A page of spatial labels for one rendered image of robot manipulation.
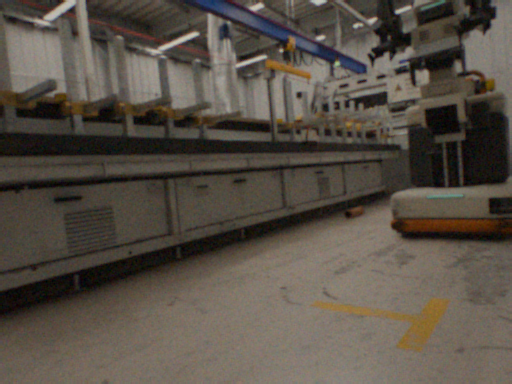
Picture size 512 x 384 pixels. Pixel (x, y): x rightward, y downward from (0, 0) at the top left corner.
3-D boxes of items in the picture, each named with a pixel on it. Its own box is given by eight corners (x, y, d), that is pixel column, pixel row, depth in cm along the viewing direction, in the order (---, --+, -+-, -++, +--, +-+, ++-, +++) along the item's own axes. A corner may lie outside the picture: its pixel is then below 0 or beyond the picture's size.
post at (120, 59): (135, 140, 179) (123, 36, 177) (128, 140, 176) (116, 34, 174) (130, 141, 181) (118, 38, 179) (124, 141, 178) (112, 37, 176)
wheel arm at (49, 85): (58, 92, 127) (57, 79, 127) (48, 90, 124) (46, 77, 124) (6, 114, 153) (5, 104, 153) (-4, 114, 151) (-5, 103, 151)
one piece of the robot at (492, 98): (421, 200, 273) (413, 83, 269) (514, 197, 239) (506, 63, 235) (407, 206, 247) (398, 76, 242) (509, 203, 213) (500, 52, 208)
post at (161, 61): (176, 149, 199) (166, 56, 197) (171, 149, 196) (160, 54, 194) (171, 149, 201) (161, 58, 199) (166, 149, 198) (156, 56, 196)
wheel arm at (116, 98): (124, 104, 147) (123, 92, 147) (117, 103, 144) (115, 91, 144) (68, 122, 173) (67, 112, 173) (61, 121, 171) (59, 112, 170)
